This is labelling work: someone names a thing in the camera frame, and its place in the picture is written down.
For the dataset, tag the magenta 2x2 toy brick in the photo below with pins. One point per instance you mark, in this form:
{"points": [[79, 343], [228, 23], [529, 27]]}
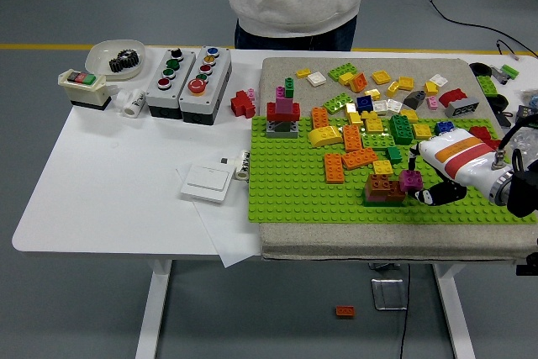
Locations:
{"points": [[411, 180]]}

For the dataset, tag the pink small toy brick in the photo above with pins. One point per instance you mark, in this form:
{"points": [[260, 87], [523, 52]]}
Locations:
{"points": [[432, 102], [251, 93]]}

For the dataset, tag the clear plastic bag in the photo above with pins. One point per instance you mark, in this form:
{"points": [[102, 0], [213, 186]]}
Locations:
{"points": [[525, 140]]}

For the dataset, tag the dark green tall toy brick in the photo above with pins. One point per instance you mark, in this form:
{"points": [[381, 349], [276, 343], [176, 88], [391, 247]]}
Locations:
{"points": [[402, 132]]}

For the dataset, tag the multicolour toy brick tower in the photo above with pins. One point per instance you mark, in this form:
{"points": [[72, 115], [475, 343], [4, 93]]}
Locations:
{"points": [[283, 113]]}

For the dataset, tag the white square toy tile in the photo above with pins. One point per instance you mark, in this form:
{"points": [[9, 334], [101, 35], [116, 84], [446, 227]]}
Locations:
{"points": [[380, 108], [316, 79], [396, 107], [438, 80]]}

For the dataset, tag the grey bracket under table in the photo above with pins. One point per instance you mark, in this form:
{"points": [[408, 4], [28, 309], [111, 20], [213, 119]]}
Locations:
{"points": [[384, 266]]}

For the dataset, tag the red curved toy brick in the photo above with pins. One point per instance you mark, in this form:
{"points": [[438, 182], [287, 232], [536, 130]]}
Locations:
{"points": [[452, 96]]}

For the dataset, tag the lime green 2x4 brick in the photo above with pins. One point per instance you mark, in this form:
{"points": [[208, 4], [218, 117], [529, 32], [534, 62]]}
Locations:
{"points": [[336, 103], [340, 70]]}

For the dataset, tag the plastic bag with blue parts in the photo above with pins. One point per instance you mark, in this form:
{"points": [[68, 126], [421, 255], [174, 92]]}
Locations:
{"points": [[531, 98]]}

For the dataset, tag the white pipe fitting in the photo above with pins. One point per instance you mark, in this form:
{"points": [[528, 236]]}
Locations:
{"points": [[132, 102]]}

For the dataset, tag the silver metal part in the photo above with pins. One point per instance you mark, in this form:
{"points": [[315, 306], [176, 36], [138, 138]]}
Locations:
{"points": [[499, 74]]}

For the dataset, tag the white plastic bowl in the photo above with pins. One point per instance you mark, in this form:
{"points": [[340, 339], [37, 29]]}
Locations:
{"points": [[98, 60]]}

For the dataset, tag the blue 2x2 toy brick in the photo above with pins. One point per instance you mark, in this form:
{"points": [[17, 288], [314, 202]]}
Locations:
{"points": [[444, 127], [365, 105]]}

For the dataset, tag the green 2x4 toy brick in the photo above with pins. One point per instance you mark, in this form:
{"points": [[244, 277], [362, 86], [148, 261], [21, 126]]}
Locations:
{"points": [[486, 86]]}

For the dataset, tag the white wall switch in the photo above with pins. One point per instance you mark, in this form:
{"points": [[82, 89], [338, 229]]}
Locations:
{"points": [[206, 184]]}

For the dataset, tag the black small part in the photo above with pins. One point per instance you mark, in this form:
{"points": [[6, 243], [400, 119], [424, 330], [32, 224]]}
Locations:
{"points": [[504, 119]]}

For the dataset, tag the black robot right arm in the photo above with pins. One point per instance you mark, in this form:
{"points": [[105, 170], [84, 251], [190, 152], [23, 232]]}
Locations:
{"points": [[523, 191]]}

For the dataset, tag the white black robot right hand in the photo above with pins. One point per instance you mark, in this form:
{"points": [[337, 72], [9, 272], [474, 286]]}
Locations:
{"points": [[458, 153]]}

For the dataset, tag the grey four-button control box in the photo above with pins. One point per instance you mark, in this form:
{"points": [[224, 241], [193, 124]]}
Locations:
{"points": [[161, 100]]}

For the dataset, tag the orange 2x4 toy brick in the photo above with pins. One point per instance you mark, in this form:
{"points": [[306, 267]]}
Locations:
{"points": [[321, 119], [345, 311], [334, 170], [353, 139], [360, 160]]}

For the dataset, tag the grey toy brick with holes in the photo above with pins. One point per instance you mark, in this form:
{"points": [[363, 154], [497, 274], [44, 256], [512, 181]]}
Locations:
{"points": [[462, 109]]}

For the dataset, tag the lime green flat plate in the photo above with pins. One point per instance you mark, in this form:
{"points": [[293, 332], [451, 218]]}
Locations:
{"points": [[378, 142]]}

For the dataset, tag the green toy baseplate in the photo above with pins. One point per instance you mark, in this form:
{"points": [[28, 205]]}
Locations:
{"points": [[294, 191]]}

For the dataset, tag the cream red-green switch box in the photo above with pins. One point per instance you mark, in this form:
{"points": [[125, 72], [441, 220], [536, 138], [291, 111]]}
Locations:
{"points": [[84, 92]]}

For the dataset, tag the yellow small toy plate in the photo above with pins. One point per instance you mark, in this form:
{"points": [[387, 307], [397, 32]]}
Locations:
{"points": [[303, 73]]}

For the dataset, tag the dark grey sloped brick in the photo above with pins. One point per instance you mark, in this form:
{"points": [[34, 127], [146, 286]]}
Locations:
{"points": [[416, 100]]}

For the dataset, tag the black metal gear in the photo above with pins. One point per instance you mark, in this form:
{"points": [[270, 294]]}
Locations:
{"points": [[124, 61]]}

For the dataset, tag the black box device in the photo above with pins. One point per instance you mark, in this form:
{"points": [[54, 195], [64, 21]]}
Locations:
{"points": [[527, 111]]}

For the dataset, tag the small grey white adapter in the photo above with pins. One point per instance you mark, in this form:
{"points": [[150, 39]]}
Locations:
{"points": [[225, 161]]}

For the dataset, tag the white labelled roll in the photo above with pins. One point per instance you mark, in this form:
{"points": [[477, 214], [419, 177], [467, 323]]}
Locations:
{"points": [[242, 165]]}

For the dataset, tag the metal floor socket plate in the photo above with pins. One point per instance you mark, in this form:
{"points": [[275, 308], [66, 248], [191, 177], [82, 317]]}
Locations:
{"points": [[388, 294]]}

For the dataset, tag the red toy brick cluster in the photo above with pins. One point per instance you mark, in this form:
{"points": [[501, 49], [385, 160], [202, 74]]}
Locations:
{"points": [[241, 104]]}

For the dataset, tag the brown pink green brick stack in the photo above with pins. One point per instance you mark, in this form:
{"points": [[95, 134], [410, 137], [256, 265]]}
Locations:
{"points": [[380, 188]]}

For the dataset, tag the lime green narrow brick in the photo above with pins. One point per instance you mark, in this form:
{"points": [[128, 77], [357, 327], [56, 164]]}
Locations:
{"points": [[509, 70]]}

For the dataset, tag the white paper sheet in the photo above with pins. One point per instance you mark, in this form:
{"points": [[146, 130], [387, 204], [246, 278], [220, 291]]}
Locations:
{"points": [[227, 241]]}

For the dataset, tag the white table leg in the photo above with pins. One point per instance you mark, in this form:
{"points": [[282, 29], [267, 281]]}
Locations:
{"points": [[153, 313], [452, 313]]}

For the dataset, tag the dark green small brick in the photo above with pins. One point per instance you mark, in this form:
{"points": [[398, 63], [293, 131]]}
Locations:
{"points": [[395, 156]]}

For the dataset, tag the black table control box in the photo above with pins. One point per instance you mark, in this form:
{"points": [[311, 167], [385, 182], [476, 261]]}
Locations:
{"points": [[527, 271]]}

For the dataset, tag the grey emergency stop box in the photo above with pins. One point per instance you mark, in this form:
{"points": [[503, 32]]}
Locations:
{"points": [[218, 81]]}

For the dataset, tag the yellow curved toy brick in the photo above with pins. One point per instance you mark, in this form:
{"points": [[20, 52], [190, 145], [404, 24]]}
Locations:
{"points": [[325, 137]]}

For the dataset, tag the clear toy tile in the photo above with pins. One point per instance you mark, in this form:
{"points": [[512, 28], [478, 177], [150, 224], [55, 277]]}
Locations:
{"points": [[304, 125]]}

